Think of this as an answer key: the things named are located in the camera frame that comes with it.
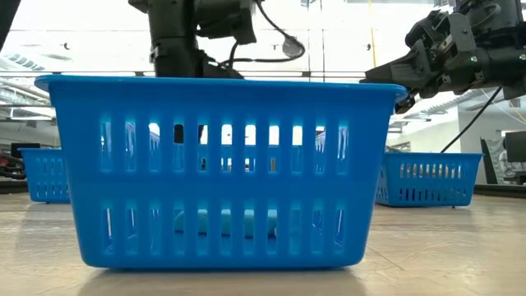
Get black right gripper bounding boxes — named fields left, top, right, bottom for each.
left=359, top=8, right=526, bottom=115

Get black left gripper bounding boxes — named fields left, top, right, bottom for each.
left=148, top=0, right=244, bottom=145

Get light blue eraser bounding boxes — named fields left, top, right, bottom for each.
left=173, top=208, right=279, bottom=239

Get blue slotted plastic basket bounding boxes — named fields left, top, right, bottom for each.
left=374, top=151, right=484, bottom=208
left=34, top=74, right=408, bottom=272
left=18, top=147, right=71, bottom=205

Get black monitor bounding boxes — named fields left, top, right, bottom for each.
left=504, top=130, right=526, bottom=164
left=10, top=141, right=42, bottom=160

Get person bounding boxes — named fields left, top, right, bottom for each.
left=497, top=139, right=526, bottom=180

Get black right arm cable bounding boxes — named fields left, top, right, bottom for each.
left=440, top=85, right=505, bottom=154

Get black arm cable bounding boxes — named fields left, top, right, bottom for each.
left=440, top=85, right=505, bottom=154
left=217, top=0, right=307, bottom=69

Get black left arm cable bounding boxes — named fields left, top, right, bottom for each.
left=217, top=0, right=307, bottom=69

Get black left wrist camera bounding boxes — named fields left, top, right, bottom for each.
left=195, top=0, right=258, bottom=45

